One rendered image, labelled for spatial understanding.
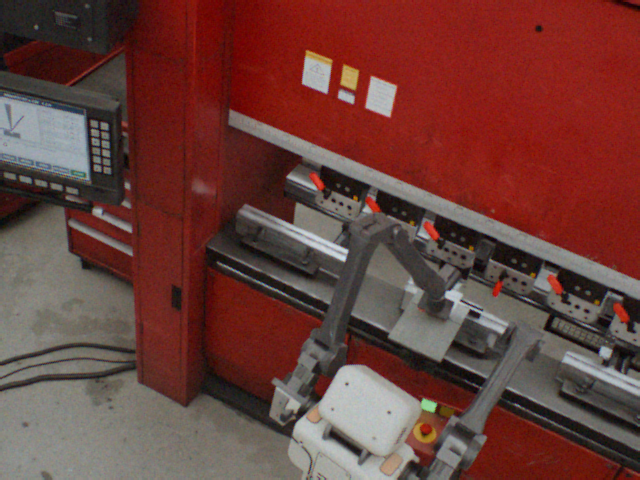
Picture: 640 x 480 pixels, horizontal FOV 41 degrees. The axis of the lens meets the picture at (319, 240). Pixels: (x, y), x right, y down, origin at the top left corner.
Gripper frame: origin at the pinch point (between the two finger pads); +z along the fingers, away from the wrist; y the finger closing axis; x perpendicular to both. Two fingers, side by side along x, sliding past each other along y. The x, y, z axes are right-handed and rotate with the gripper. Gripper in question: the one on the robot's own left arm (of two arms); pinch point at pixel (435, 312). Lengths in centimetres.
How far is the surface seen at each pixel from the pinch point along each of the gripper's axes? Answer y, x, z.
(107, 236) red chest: 153, 11, 67
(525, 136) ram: -8, -39, -59
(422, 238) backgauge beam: 18.7, -28.7, 18.8
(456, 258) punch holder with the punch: -0.1, -14.8, -14.2
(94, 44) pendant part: 101, -3, -86
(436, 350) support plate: -6.1, 12.5, -5.0
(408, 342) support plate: 2.7, 14.3, -6.0
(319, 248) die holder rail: 47.1, -5.7, 7.2
